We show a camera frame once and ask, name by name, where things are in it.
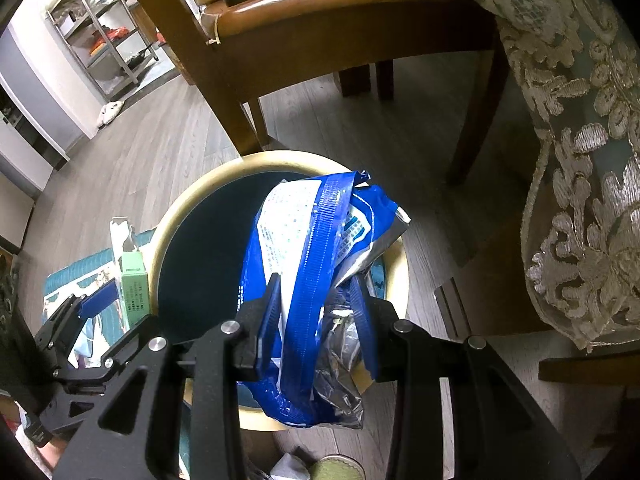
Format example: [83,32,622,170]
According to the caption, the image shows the metal shelf rack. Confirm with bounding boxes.
[47,0,161,103]

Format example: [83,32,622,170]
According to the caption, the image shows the white cabinet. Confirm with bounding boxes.
[0,25,72,196]

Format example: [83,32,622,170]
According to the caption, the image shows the orange packet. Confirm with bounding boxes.
[90,27,132,56]

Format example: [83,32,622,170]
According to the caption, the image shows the teal patterned rug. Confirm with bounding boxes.
[42,230,156,361]

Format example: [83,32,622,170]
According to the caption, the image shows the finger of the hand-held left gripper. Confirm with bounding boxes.
[34,292,121,361]
[52,312,161,396]

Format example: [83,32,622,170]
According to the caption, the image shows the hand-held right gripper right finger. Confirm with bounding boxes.
[347,275,583,480]

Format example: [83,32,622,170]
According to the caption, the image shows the green carton box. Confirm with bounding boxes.
[109,217,153,333]

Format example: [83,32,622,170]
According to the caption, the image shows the white slippers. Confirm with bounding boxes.
[96,100,126,127]

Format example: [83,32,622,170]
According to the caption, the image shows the grey cloth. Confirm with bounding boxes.
[270,452,313,480]

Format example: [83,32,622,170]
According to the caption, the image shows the teal lace tablecloth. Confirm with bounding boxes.
[400,0,640,353]

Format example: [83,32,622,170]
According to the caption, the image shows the cream rimmed waste bin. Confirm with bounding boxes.
[150,150,411,433]

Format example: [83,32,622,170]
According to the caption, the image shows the green slipper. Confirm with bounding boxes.
[305,454,368,480]

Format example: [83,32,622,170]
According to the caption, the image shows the brown wooden chair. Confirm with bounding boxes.
[107,0,511,186]

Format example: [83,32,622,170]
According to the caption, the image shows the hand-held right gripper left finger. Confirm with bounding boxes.
[52,272,283,480]

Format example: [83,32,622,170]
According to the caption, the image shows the blue snack bag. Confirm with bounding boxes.
[239,170,413,431]

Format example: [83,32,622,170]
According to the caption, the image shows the dark wooden chair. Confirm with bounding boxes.
[434,275,640,413]

